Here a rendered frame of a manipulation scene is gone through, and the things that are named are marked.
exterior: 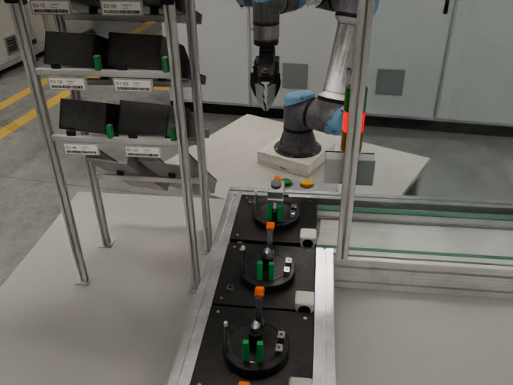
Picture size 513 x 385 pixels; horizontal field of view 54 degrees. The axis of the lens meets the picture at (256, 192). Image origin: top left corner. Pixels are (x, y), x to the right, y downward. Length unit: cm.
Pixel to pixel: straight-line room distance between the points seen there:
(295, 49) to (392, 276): 320
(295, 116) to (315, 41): 248
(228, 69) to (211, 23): 42
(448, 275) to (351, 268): 25
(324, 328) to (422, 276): 36
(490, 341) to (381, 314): 26
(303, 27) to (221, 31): 71
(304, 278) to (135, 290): 48
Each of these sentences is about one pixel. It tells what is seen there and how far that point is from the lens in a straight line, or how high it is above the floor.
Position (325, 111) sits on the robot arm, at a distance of 182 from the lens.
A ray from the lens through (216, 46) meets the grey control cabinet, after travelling 454.
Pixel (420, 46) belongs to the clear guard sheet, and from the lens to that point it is 113.
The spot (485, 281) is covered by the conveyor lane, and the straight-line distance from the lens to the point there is 145.
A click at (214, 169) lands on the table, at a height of 86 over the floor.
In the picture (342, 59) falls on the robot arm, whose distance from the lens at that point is 183.
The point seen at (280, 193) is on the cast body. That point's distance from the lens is 138.
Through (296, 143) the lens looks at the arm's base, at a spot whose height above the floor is 96.
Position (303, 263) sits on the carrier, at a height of 97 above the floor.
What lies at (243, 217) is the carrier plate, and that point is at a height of 97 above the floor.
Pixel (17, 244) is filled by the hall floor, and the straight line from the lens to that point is 333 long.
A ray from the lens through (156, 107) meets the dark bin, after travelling 122.
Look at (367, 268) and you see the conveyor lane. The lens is 138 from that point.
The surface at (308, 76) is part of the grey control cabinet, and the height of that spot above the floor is 42.
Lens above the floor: 180
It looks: 31 degrees down
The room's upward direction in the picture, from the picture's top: 1 degrees counter-clockwise
